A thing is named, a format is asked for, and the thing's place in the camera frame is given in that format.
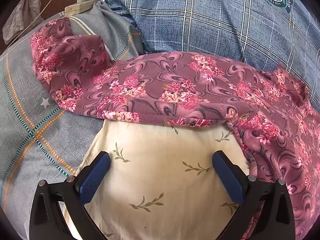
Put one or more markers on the blue plaid pillow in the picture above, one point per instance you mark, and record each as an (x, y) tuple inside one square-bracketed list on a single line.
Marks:
[(200, 17)]

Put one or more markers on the maroon floral garment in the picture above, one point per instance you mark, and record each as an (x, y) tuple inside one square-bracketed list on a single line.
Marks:
[(162, 80)]

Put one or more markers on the white power strip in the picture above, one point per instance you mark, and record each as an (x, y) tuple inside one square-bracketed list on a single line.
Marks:
[(80, 7)]

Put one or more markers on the grey hanging cloth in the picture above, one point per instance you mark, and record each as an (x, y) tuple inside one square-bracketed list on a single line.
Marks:
[(22, 15)]

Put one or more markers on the cream leaf print pillow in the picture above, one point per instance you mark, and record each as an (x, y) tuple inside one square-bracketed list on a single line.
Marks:
[(160, 160)]

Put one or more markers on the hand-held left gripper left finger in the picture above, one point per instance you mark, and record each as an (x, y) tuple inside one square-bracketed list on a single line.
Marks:
[(93, 177)]

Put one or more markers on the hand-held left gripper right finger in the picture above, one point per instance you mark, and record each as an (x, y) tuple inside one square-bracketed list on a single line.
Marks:
[(230, 177)]

